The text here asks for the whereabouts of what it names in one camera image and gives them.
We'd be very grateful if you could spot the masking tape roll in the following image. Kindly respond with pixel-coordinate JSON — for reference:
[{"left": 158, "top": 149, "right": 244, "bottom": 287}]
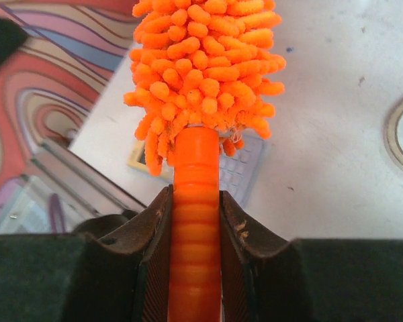
[{"left": 382, "top": 93, "right": 403, "bottom": 176}]

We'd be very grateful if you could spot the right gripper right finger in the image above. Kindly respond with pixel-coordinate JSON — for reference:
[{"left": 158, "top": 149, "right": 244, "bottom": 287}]
[{"left": 220, "top": 191, "right": 403, "bottom": 321}]

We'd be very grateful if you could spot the yellow blue calculator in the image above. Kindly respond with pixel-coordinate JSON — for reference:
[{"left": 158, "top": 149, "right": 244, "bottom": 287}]
[{"left": 127, "top": 130, "right": 265, "bottom": 208}]

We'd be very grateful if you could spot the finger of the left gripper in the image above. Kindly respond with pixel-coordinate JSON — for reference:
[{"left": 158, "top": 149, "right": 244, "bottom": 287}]
[{"left": 0, "top": 17, "right": 29, "bottom": 67}]

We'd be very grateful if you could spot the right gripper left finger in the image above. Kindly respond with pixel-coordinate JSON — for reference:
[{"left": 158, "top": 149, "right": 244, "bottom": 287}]
[{"left": 0, "top": 186, "right": 173, "bottom": 321}]

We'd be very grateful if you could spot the orange microfiber duster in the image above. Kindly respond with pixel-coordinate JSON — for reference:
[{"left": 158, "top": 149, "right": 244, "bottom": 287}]
[{"left": 124, "top": 1, "right": 286, "bottom": 321}]

